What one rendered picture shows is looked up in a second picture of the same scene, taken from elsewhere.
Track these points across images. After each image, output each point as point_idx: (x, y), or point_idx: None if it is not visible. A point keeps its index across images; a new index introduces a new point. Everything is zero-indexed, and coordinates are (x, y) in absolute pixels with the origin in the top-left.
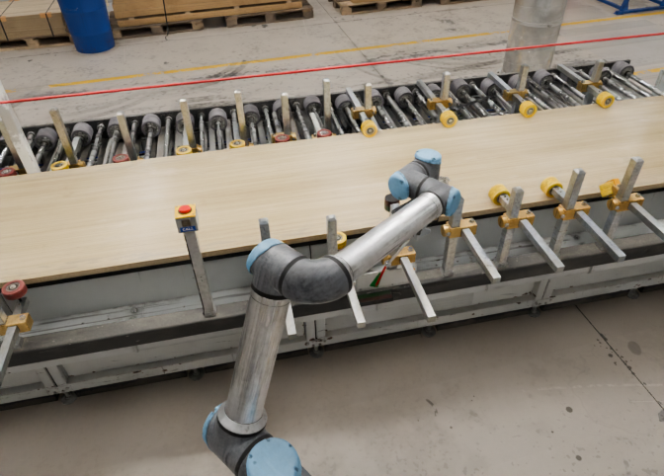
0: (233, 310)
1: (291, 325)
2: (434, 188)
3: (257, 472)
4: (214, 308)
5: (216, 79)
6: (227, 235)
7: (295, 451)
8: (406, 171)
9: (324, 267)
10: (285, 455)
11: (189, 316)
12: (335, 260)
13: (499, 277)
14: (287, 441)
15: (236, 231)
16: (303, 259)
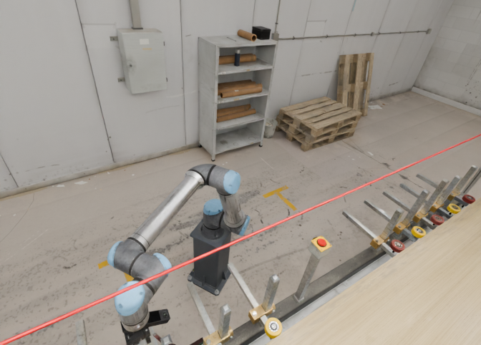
0: (285, 304)
1: (232, 268)
2: (131, 245)
3: (218, 200)
4: (295, 297)
5: (331, 198)
6: (321, 331)
7: (206, 210)
8: (154, 263)
9: (197, 166)
10: (210, 207)
11: (308, 291)
12: (193, 169)
13: (76, 321)
14: (211, 211)
15: (318, 338)
16: (209, 169)
